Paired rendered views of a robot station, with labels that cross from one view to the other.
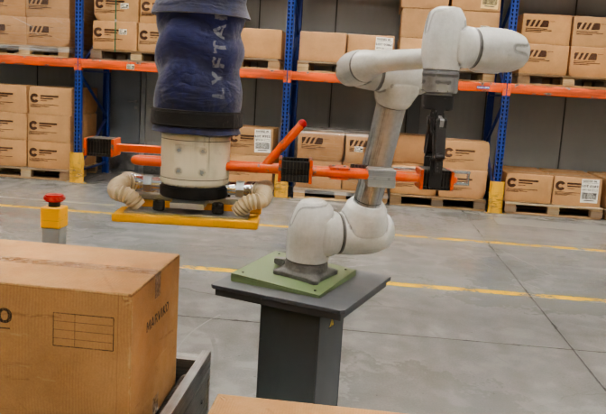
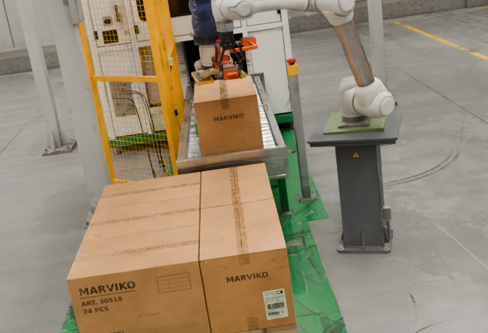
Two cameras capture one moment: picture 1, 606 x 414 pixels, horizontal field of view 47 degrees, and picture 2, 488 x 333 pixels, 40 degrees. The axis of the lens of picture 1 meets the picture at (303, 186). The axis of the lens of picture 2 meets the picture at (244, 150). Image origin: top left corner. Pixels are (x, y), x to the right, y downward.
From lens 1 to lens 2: 3.92 m
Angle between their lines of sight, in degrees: 82
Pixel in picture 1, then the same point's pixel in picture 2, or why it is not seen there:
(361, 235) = (357, 104)
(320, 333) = (338, 157)
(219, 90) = (197, 27)
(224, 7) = not seen: outside the picture
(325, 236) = (344, 100)
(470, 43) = (216, 8)
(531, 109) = not seen: outside the picture
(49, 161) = not seen: outside the picture
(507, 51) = (226, 11)
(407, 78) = (324, 7)
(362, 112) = not seen: outside the picture
